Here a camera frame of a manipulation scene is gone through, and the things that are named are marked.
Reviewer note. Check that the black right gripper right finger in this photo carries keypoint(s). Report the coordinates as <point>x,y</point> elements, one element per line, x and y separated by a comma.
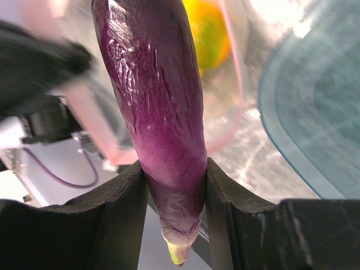
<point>249,232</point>

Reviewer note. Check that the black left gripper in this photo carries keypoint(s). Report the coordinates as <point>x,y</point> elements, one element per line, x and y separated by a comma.
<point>31,67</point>

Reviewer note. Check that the clear zip top bag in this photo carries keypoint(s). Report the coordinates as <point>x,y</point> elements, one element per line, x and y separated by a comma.
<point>92,100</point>

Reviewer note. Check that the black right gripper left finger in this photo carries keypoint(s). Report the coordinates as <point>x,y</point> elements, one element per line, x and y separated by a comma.
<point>101,229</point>

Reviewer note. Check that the yellow green mango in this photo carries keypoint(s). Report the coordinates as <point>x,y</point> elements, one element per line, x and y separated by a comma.
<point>209,33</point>

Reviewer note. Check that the teal plastic tray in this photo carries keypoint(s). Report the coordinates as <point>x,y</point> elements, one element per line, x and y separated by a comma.
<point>309,98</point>

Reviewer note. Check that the purple eggplant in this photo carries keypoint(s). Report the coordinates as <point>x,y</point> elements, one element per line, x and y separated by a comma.
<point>149,54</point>

